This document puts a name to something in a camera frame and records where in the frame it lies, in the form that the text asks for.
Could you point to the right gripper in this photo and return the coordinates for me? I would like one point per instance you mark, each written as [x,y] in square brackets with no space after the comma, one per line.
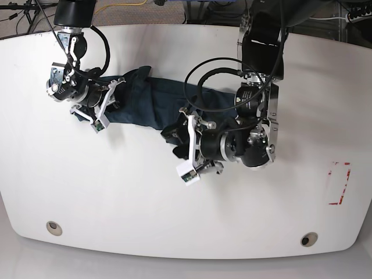
[96,100]

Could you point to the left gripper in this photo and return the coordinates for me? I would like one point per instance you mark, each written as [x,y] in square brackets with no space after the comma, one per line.
[201,153]

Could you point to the dark teal T-shirt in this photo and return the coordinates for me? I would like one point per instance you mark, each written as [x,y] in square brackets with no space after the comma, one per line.
[155,102]

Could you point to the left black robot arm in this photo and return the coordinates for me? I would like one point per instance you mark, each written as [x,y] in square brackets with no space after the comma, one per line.
[250,137]

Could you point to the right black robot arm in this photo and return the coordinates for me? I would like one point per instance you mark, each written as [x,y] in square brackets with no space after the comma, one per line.
[67,81]

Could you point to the black tripod stand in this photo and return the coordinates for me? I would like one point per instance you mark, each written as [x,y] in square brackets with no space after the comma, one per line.
[28,10]

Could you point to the red tape rectangle marking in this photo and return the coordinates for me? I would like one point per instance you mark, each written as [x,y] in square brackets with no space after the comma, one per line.
[337,181]

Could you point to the white power strip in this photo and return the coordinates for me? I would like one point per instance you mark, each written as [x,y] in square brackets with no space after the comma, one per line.
[359,13]

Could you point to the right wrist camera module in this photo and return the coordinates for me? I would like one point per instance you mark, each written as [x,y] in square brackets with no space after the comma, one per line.
[100,124]

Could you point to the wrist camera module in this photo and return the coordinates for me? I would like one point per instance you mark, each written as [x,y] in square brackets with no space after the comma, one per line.
[100,124]
[188,173]

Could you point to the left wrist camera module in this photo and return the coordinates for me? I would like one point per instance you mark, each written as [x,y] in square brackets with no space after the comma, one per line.
[188,173]

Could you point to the left table cable grommet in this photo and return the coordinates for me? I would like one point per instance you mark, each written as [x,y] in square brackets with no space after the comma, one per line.
[54,228]

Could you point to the table cable grommet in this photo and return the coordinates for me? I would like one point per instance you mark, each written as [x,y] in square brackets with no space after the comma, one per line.
[309,239]
[54,228]

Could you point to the right table cable grommet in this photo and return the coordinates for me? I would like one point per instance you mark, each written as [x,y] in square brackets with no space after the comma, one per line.
[309,239]

